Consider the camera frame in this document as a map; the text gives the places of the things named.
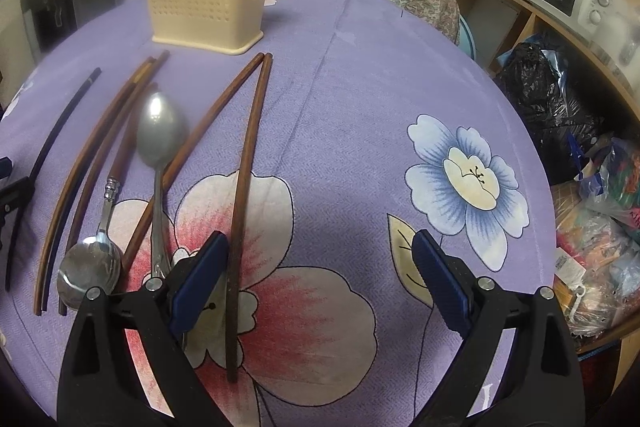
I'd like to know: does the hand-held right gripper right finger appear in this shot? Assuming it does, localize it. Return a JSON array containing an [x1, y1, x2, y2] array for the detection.
[[411, 229, 586, 427]]

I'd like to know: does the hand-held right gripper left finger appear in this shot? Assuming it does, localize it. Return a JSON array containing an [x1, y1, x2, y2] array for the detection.
[[57, 231, 241, 427]]

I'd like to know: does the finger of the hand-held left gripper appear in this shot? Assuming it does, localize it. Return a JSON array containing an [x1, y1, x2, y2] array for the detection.
[[0, 156, 35, 253]]

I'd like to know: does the brown wooden chopstick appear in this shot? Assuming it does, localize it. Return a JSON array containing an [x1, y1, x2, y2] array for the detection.
[[225, 53, 274, 383], [41, 58, 158, 313], [32, 57, 156, 315], [121, 53, 265, 269], [57, 50, 171, 315]]

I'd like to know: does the black chopstick with patterned band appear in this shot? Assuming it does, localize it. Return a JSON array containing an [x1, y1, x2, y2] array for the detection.
[[4, 67, 102, 292]]

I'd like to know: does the wooden handle steel spoon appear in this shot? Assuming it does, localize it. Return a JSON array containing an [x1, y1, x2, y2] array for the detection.
[[56, 82, 160, 310]]

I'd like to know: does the clear plastic bag of goods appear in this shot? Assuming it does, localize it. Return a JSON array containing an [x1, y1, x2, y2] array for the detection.
[[550, 187, 640, 338]]

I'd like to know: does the water dispenser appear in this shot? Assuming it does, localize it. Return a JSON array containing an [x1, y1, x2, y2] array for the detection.
[[0, 0, 123, 108]]

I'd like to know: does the purple floral tablecloth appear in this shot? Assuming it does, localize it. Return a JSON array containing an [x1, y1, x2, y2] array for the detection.
[[0, 0, 561, 427]]

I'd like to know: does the colourful plastic bag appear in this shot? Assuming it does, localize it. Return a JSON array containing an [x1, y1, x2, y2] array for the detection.
[[580, 137, 640, 228]]

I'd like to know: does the black plastic bag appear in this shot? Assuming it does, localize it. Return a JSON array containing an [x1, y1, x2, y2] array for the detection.
[[495, 34, 606, 185]]

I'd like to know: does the blue plastic basin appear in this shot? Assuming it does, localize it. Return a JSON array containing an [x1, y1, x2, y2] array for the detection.
[[457, 17, 476, 58]]

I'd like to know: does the wooden shelf unit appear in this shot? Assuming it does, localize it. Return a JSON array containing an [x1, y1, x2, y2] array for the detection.
[[445, 0, 640, 358]]

